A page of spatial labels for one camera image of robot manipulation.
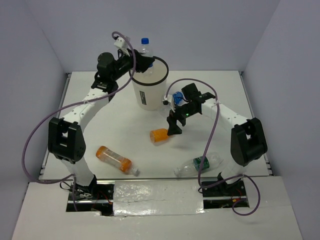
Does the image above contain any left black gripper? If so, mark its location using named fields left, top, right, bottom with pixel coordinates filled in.
left=110, top=47, right=154, bottom=82

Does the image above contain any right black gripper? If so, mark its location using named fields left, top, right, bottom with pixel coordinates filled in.
left=167, top=101, right=198, bottom=136

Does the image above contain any Pepsi bottle blue label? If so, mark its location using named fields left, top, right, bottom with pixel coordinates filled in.
left=138, top=37, right=154, bottom=76

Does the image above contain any short orange juice bottle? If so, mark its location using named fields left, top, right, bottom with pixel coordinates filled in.
left=149, top=128, right=172, bottom=144

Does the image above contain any long orange bottle white cap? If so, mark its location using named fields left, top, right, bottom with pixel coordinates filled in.
left=95, top=146, right=140, bottom=177

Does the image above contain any clear bottle blue label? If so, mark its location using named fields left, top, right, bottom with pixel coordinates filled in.
left=157, top=91, right=186, bottom=118

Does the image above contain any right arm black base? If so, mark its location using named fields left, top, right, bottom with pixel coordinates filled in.
left=198, top=179, right=249, bottom=210

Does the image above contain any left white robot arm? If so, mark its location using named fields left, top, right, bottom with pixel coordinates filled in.
left=48, top=50, right=155, bottom=199

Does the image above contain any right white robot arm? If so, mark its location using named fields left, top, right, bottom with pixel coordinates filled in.
left=163, top=83, right=268, bottom=196

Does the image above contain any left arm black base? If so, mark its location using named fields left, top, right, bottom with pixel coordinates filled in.
left=59, top=181, right=115, bottom=217

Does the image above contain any white bin with black rim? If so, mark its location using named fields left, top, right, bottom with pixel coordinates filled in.
left=132, top=56, right=169, bottom=111

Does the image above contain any clear bottle green label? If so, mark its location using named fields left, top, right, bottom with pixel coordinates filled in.
left=173, top=152, right=223, bottom=178

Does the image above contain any silver tape patch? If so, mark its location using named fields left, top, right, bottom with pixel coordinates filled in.
left=113, top=179, right=205, bottom=217

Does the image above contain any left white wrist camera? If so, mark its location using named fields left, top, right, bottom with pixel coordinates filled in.
left=114, top=36, right=132, bottom=56

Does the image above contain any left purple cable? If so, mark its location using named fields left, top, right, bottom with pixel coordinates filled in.
left=22, top=31, right=137, bottom=211

